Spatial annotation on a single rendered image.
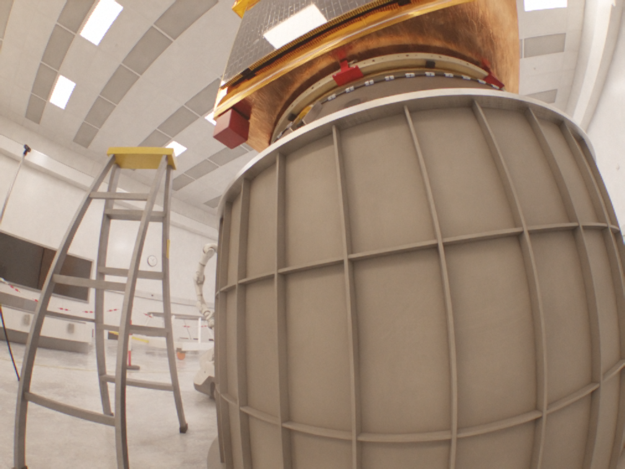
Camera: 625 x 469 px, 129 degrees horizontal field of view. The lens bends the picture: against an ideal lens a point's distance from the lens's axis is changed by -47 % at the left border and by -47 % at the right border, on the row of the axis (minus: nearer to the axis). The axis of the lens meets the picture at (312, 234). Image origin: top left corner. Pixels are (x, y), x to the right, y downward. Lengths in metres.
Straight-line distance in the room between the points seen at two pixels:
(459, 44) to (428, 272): 1.14
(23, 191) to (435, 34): 8.90
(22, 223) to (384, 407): 8.56
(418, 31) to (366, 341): 1.21
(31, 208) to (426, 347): 8.73
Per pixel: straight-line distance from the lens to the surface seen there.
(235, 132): 1.49
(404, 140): 0.70
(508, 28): 1.52
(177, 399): 1.68
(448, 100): 0.76
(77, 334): 5.19
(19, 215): 8.69
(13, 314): 5.08
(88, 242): 8.83
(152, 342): 6.53
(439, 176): 0.64
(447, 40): 1.42
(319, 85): 1.35
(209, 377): 2.47
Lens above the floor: 0.63
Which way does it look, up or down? 20 degrees up
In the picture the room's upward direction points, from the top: 2 degrees counter-clockwise
